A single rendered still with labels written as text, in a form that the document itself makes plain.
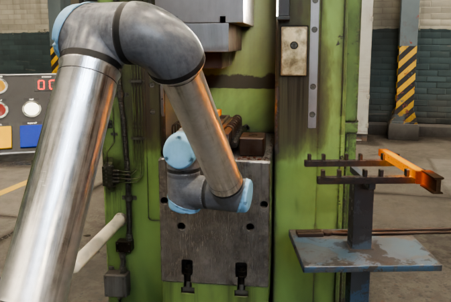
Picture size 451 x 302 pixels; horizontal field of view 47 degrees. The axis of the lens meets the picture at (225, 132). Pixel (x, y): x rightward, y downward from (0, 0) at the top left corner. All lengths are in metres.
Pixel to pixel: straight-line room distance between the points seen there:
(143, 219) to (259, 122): 0.64
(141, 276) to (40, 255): 1.31
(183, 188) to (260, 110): 0.93
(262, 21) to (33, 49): 7.31
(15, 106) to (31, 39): 7.50
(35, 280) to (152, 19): 0.47
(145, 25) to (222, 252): 1.08
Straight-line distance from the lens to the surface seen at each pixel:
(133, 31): 0.94
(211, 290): 1.91
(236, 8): 1.76
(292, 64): 1.86
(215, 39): 1.76
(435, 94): 7.74
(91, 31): 0.98
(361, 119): 7.08
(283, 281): 2.09
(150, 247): 2.11
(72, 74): 0.96
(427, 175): 1.50
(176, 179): 1.39
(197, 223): 1.82
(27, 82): 1.85
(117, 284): 2.16
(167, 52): 0.95
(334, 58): 1.90
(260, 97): 2.24
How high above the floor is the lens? 1.30
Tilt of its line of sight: 10 degrees down
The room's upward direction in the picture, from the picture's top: straight up
